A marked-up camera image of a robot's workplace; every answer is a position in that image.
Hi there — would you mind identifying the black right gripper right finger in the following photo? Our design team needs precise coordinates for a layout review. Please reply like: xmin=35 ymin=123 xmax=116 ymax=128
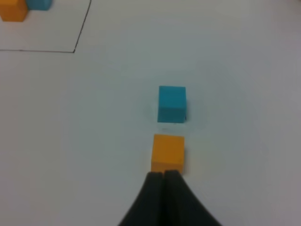
xmin=163 ymin=170 xmax=220 ymax=226

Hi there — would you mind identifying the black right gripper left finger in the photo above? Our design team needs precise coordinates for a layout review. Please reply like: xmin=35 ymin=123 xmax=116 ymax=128
xmin=119 ymin=172 xmax=164 ymax=226

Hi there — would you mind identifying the loose blue cube block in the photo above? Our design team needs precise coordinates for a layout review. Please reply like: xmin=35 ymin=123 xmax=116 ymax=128
xmin=157 ymin=86 xmax=187 ymax=123

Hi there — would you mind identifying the template blue cube block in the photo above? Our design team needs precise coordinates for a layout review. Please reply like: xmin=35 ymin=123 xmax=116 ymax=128
xmin=26 ymin=0 xmax=52 ymax=11

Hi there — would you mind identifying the template orange cube block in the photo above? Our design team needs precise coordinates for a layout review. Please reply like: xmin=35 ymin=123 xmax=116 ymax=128
xmin=0 ymin=0 xmax=28 ymax=22

